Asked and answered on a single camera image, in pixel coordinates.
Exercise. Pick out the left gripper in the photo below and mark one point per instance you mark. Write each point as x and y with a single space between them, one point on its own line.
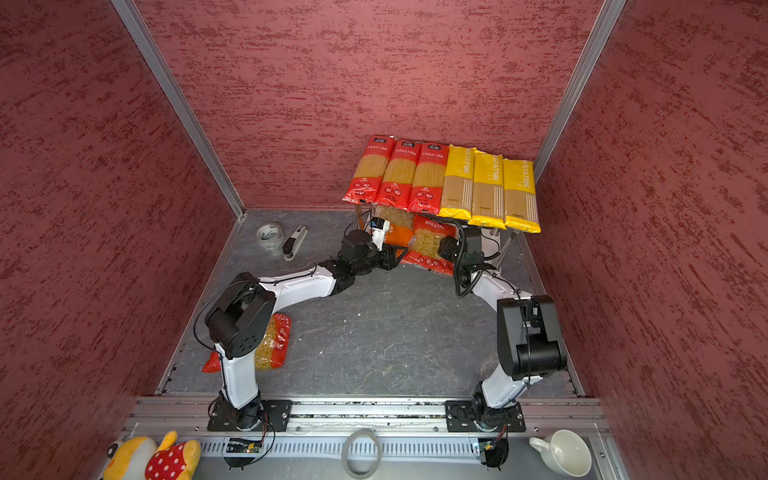
390 259

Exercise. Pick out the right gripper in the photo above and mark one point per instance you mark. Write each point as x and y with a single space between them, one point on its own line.
446 247

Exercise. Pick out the red fusilli bag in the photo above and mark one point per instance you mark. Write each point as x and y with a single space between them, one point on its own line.
425 242
272 351

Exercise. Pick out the orange macaroni bag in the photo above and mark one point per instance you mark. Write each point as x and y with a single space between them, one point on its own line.
401 228

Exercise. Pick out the yellow spaghetti bag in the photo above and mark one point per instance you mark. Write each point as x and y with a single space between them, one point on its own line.
487 209
520 204

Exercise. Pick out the yellow spaghetti bag crosswise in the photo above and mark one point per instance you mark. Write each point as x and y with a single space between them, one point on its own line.
456 200

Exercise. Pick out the red spaghetti bag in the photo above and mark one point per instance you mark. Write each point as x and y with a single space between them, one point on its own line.
370 170
396 184
426 191

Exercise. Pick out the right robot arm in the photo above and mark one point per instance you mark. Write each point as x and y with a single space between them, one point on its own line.
529 341

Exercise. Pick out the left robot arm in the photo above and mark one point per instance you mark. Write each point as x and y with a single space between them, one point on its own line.
238 319

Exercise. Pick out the white two-tier shelf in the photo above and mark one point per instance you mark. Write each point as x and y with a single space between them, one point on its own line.
496 244

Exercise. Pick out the black white stapler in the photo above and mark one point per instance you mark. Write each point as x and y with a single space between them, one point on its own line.
293 243

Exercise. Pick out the clear packing tape roll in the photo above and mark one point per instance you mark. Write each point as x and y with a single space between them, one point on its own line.
270 236

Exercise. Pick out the white ceramic cup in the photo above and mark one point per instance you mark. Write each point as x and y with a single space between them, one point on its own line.
564 452

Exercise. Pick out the yellow plush toy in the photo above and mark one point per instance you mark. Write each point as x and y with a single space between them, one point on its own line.
142 458

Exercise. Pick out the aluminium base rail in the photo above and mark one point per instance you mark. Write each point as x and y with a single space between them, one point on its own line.
392 428

